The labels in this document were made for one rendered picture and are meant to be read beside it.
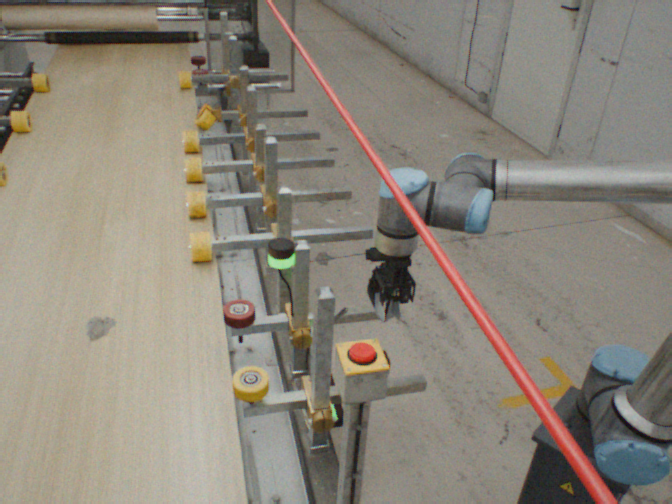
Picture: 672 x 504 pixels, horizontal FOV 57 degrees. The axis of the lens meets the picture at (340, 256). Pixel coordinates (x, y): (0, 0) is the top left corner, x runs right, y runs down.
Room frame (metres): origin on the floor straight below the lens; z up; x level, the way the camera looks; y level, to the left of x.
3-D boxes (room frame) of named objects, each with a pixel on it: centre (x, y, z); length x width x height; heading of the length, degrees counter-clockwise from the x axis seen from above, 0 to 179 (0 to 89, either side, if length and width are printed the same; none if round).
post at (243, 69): (2.41, 0.42, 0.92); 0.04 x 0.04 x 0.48; 15
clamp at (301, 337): (1.23, 0.10, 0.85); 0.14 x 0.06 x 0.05; 15
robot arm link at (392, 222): (1.09, -0.12, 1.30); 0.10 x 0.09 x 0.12; 79
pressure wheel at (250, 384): (0.97, 0.18, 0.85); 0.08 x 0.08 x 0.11
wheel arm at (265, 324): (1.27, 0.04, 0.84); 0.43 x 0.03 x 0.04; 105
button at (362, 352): (0.72, -0.04, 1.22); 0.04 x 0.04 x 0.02
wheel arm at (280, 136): (2.22, 0.35, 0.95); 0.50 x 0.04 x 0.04; 105
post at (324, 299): (0.97, 0.03, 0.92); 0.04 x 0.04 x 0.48; 15
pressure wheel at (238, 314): (1.21, 0.25, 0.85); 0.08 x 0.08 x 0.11
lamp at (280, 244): (1.20, 0.14, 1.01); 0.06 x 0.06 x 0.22; 15
